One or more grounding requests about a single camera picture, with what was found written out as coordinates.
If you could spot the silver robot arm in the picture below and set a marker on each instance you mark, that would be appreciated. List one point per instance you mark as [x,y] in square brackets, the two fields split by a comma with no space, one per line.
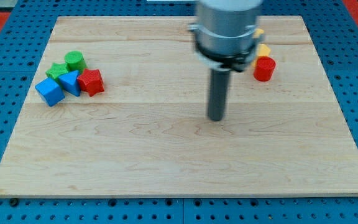
[223,33]

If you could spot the yellow hexagon block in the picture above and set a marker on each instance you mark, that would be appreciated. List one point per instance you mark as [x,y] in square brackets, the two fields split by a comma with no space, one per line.
[262,51]

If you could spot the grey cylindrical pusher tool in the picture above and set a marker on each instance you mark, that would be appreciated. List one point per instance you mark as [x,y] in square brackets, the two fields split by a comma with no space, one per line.
[218,89]

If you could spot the green cylinder block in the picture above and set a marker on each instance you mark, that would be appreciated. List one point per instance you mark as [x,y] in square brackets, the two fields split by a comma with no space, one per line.
[75,61]

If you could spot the blue triangle block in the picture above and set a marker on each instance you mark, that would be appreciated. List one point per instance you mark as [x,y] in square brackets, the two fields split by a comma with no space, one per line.
[69,82]

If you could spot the blue cube block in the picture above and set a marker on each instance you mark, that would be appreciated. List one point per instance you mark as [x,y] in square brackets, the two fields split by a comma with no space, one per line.
[50,91]

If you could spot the wooden board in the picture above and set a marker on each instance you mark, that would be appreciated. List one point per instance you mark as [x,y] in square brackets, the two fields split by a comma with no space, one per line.
[147,135]

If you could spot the green star block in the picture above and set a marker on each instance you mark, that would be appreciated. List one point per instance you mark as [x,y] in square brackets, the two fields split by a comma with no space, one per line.
[56,70]

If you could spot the red cylinder block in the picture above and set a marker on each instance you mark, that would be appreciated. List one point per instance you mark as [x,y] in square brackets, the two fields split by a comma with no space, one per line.
[264,68]

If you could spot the red star block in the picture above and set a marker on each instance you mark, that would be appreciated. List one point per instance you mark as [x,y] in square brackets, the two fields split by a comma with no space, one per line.
[91,82]

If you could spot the yellow block behind arm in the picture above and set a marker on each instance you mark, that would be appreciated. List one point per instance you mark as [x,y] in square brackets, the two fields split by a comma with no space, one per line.
[258,32]

